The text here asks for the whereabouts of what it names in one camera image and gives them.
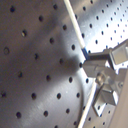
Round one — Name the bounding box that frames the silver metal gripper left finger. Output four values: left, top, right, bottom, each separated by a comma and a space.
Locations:
83, 61, 127, 116

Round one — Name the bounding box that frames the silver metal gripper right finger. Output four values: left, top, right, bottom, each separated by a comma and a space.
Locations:
89, 39, 128, 68

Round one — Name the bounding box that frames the white cable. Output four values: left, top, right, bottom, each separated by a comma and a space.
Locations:
63, 0, 98, 128

